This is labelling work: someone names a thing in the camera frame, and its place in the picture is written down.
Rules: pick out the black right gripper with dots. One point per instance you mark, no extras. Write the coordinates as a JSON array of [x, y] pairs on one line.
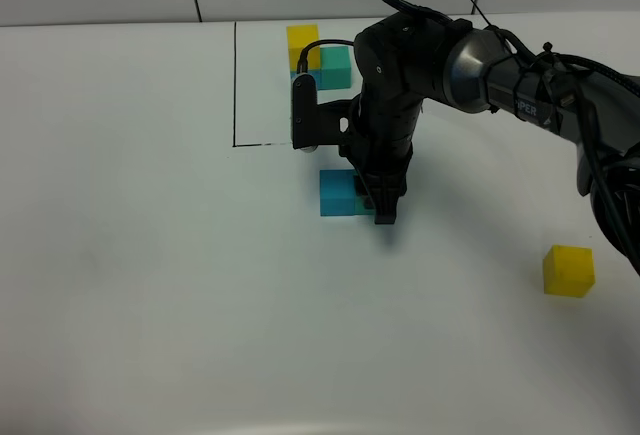
[[383, 127]]

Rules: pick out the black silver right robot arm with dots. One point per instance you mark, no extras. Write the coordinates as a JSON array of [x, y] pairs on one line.
[[419, 54]]

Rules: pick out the green template block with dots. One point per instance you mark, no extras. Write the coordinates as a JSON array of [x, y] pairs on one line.
[[336, 68]]

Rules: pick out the blue template block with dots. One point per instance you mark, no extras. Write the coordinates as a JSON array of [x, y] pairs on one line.
[[315, 73]]

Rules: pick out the yellow template block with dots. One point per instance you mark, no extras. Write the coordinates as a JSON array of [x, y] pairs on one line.
[[298, 37]]

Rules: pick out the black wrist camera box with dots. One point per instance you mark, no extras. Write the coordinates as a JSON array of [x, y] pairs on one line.
[[313, 124]]

